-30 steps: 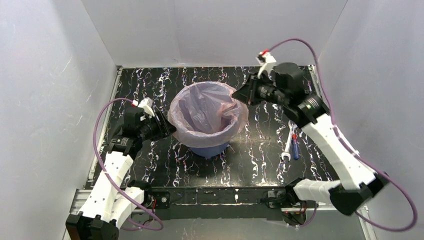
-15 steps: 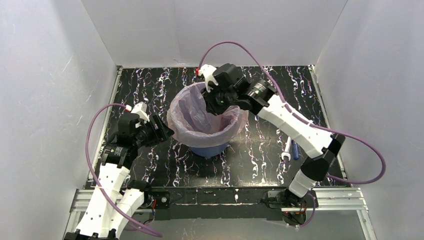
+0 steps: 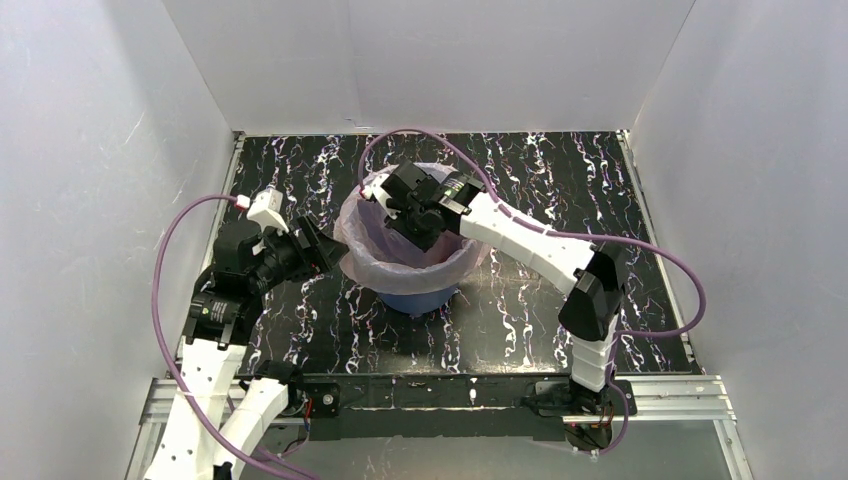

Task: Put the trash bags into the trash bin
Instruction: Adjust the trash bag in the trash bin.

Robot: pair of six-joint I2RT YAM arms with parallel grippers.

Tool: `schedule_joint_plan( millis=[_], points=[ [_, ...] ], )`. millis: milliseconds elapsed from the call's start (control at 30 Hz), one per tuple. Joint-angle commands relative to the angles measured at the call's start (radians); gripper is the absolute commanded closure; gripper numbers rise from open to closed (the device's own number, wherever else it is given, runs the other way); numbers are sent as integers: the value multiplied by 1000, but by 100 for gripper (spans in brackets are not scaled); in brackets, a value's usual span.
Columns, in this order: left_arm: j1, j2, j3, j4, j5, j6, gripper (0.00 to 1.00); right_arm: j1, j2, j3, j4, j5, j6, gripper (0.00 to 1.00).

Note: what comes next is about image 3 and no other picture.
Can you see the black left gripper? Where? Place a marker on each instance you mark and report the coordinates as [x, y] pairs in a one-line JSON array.
[[304, 245]]

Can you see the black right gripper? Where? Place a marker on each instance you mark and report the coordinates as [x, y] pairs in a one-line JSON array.
[[403, 201]]

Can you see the pink plastic trash bag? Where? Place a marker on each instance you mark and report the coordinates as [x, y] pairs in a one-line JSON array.
[[381, 259]]

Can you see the blue plastic trash bin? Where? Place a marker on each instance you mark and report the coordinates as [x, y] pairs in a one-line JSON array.
[[418, 304]]

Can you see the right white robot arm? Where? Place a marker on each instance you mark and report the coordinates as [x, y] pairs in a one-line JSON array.
[[591, 276]]

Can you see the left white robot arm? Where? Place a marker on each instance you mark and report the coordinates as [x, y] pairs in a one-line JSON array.
[[198, 443]]

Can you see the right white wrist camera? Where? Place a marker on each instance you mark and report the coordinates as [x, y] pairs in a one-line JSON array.
[[374, 192]]

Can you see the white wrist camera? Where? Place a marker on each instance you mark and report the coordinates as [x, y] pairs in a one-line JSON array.
[[374, 192], [264, 209]]

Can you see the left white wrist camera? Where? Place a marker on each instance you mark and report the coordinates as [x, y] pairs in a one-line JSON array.
[[264, 209]]

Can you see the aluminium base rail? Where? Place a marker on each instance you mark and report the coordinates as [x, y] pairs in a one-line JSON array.
[[540, 406]]

